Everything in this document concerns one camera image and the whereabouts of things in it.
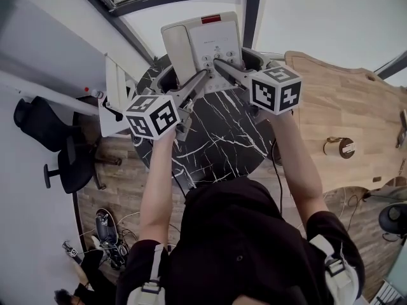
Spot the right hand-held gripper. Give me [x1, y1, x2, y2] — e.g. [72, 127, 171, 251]
[212, 46, 302, 120]

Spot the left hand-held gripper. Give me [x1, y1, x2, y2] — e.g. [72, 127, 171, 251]
[123, 64, 212, 146]

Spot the white telephone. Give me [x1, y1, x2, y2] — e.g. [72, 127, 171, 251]
[160, 11, 244, 94]

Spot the person's right forearm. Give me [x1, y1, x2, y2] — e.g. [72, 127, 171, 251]
[268, 111, 331, 226]

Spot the person's left forearm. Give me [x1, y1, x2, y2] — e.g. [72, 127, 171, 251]
[138, 131, 178, 247]

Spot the white shelf unit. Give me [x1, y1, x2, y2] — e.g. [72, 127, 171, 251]
[97, 51, 138, 139]

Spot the round black marble table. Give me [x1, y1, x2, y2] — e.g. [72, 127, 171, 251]
[132, 53, 278, 184]

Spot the clear bottle with red cap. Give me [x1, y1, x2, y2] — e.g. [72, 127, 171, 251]
[82, 87, 106, 99]

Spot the light wooden desk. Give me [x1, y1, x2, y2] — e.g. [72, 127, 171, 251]
[283, 50, 407, 197]

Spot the white tumbler with brown lid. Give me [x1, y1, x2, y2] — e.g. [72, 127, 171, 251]
[323, 135, 357, 161]

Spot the white ledge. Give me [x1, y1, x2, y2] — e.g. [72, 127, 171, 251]
[0, 74, 100, 116]

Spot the black office chair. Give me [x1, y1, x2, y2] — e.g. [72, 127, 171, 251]
[12, 95, 123, 196]

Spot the small dark desk gadget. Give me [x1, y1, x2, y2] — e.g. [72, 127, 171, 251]
[395, 108, 407, 149]

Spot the person's black clothed body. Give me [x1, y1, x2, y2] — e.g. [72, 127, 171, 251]
[115, 175, 366, 305]

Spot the grey-green jacket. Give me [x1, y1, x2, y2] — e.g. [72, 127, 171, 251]
[369, 185, 407, 203]

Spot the black round stool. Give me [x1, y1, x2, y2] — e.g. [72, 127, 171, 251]
[378, 201, 407, 235]

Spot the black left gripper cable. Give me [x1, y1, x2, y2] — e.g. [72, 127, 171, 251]
[170, 169, 189, 200]

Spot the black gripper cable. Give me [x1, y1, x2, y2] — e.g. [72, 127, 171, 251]
[170, 169, 189, 200]
[269, 137, 284, 219]

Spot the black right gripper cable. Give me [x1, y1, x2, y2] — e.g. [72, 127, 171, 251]
[269, 137, 284, 219]

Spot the left grey backpack strap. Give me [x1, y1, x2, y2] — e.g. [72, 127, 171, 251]
[126, 244, 167, 305]

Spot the grey backpack strap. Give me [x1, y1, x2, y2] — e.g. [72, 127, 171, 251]
[309, 233, 357, 305]
[126, 244, 167, 305]

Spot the right grey backpack strap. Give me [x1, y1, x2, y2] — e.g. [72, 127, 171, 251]
[309, 233, 357, 305]

